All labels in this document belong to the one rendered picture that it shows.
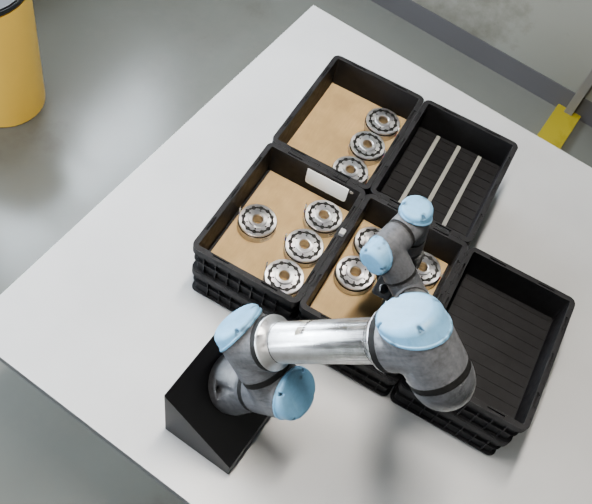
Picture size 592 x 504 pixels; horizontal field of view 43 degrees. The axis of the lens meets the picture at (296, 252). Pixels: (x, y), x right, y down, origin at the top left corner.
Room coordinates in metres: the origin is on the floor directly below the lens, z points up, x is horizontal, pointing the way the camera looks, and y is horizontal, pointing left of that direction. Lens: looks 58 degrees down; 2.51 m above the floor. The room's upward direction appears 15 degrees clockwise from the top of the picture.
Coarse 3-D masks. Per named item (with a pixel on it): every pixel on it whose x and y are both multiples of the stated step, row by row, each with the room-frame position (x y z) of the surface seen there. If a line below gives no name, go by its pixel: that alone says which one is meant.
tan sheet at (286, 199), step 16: (272, 176) 1.25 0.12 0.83; (256, 192) 1.19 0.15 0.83; (272, 192) 1.20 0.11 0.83; (288, 192) 1.22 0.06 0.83; (304, 192) 1.23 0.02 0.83; (272, 208) 1.15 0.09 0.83; (288, 208) 1.16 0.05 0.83; (304, 208) 1.18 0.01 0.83; (288, 224) 1.11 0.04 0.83; (224, 240) 1.01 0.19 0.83; (240, 240) 1.03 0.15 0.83; (272, 240) 1.05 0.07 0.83; (224, 256) 0.97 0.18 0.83; (240, 256) 0.98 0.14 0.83; (256, 256) 0.99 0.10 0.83; (272, 256) 1.00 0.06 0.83; (256, 272) 0.94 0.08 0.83; (304, 272) 0.98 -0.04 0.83
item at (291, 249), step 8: (296, 232) 1.07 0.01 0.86; (304, 232) 1.08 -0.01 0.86; (312, 232) 1.09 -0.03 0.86; (288, 240) 1.04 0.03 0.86; (320, 240) 1.07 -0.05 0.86; (288, 248) 1.02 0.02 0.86; (296, 248) 1.03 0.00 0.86; (320, 248) 1.05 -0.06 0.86; (296, 256) 1.00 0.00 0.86; (304, 256) 1.01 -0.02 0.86; (312, 256) 1.02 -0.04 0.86
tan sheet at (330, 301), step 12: (360, 228) 1.16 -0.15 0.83; (348, 252) 1.08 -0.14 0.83; (336, 264) 1.03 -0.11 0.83; (444, 264) 1.12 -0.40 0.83; (324, 288) 0.95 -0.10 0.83; (336, 288) 0.96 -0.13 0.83; (372, 288) 0.99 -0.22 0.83; (432, 288) 1.04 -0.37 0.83; (324, 300) 0.92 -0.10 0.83; (336, 300) 0.93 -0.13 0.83; (348, 300) 0.94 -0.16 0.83; (360, 300) 0.95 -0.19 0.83; (372, 300) 0.96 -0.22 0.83; (324, 312) 0.88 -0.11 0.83; (336, 312) 0.89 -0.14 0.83; (348, 312) 0.90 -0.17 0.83; (360, 312) 0.91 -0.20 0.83; (372, 312) 0.92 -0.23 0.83
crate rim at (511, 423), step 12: (468, 252) 1.11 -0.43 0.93; (480, 252) 1.12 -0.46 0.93; (504, 264) 1.10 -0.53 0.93; (456, 276) 1.03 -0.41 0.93; (528, 276) 1.09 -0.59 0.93; (552, 288) 1.07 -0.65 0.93; (444, 300) 0.95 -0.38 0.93; (564, 324) 0.98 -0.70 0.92; (552, 348) 0.90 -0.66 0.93; (552, 360) 0.87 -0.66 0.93; (540, 384) 0.80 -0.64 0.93; (540, 396) 0.77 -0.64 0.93; (480, 408) 0.70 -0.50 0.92; (492, 408) 0.71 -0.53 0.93; (504, 420) 0.69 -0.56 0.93; (516, 420) 0.69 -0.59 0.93; (528, 420) 0.70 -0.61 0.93
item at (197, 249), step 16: (272, 144) 1.28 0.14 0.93; (256, 160) 1.22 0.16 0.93; (304, 160) 1.26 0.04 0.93; (336, 176) 1.24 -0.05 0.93; (224, 208) 1.04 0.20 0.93; (352, 208) 1.15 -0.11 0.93; (208, 224) 0.98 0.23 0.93; (336, 240) 1.04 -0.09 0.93; (208, 256) 0.90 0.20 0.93; (240, 272) 0.88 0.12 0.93; (272, 288) 0.86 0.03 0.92; (304, 288) 0.88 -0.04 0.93; (288, 304) 0.84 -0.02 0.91
